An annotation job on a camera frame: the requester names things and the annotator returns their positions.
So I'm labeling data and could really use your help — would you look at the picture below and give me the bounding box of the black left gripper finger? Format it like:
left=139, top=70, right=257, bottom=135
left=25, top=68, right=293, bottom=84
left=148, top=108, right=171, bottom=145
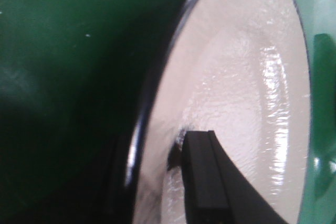
left=182, top=131, right=285, bottom=223

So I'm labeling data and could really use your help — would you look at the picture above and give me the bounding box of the beige plate black rim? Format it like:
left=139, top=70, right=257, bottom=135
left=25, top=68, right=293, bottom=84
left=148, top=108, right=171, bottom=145
left=132, top=0, right=310, bottom=223

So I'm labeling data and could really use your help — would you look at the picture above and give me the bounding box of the green rotary conveyor belt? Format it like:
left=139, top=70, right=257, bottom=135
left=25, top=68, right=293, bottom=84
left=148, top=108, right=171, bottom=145
left=1, top=0, right=335, bottom=223

